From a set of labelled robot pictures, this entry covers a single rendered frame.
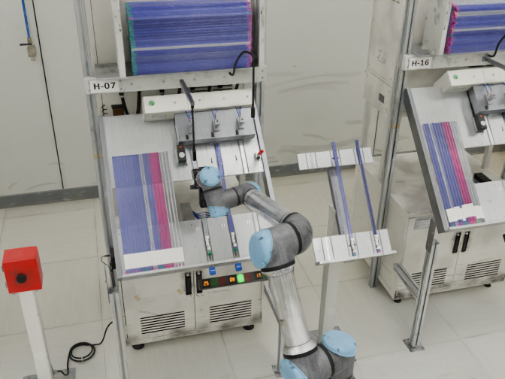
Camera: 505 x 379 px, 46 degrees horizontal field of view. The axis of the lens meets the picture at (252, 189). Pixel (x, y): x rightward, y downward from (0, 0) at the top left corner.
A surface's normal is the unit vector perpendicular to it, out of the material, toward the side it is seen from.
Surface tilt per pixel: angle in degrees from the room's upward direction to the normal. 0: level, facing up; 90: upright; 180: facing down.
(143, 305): 90
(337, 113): 90
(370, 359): 0
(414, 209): 0
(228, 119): 42
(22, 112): 90
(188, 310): 90
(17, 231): 0
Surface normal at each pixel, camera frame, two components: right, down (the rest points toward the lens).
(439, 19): -0.97, 0.11
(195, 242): 0.18, -0.32
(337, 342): 0.12, -0.90
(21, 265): 0.25, 0.47
